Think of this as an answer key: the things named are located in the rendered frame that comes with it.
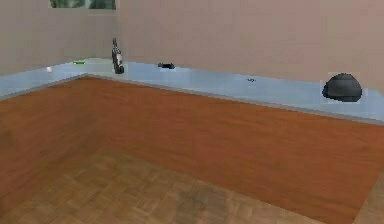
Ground dark framed window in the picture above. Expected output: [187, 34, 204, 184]
[49, 0, 117, 10]

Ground black dome-shaped bowl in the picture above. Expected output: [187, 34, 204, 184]
[321, 73, 363, 103]

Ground brown kitchen counter cabinet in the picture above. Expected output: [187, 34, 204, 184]
[0, 57, 384, 224]

